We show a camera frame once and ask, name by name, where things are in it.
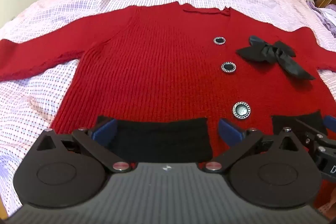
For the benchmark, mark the purple cloth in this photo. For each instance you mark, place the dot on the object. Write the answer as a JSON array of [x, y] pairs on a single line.
[[324, 15]]

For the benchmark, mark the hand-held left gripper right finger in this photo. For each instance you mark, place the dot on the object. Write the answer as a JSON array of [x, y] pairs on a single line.
[[231, 132]]

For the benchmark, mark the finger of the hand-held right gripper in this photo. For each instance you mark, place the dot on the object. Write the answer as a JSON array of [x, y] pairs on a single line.
[[330, 123]]

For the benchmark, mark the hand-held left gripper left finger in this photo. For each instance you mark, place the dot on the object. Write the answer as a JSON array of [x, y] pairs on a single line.
[[107, 130]]

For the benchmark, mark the red knit sweater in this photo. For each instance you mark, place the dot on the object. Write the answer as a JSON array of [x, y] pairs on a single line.
[[157, 69]]

